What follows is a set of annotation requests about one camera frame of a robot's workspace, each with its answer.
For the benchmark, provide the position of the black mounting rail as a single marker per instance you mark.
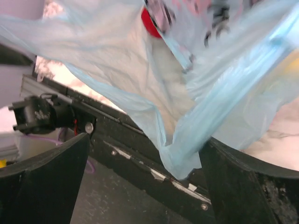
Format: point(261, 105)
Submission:
point(119, 144)

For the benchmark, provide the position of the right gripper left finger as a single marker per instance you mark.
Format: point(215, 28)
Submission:
point(43, 189)

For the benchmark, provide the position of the red fake fruit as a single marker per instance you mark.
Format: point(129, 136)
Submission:
point(148, 24)

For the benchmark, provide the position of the light blue plastic bag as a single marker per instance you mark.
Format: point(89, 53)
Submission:
point(222, 68)

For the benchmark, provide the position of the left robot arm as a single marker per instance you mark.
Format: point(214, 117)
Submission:
point(42, 114)

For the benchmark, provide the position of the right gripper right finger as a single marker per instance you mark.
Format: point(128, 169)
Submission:
point(246, 190)

